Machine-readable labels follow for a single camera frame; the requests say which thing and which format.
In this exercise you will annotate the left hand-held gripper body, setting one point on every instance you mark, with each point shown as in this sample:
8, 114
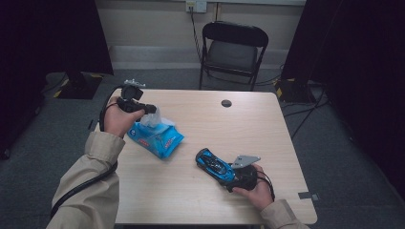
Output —
131, 95

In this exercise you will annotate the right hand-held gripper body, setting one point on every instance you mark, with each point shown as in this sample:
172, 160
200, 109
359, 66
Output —
245, 178

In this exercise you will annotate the blue toy car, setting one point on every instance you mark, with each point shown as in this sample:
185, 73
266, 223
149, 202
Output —
213, 167

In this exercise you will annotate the blue wet wipes pack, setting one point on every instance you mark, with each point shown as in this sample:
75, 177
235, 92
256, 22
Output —
159, 140

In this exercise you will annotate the person's right hand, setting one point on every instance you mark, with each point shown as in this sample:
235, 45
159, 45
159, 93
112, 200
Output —
261, 194

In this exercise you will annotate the person's left hand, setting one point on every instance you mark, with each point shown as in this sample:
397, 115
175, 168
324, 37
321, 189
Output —
117, 120

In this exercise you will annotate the small black floor object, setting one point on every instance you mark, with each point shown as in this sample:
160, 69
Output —
91, 124

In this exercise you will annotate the black stand base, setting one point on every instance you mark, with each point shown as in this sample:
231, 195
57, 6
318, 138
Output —
79, 86

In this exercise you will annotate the grey tape piece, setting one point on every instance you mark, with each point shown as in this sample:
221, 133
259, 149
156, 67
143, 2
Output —
307, 196

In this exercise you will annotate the black box with yellow tape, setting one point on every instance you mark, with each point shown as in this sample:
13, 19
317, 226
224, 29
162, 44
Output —
293, 90

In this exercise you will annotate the black folding chair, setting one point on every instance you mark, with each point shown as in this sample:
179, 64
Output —
234, 55

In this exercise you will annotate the dark curtain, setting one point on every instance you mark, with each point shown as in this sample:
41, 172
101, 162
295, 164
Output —
359, 63
47, 38

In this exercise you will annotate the white wall socket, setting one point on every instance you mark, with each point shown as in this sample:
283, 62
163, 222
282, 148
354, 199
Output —
197, 5

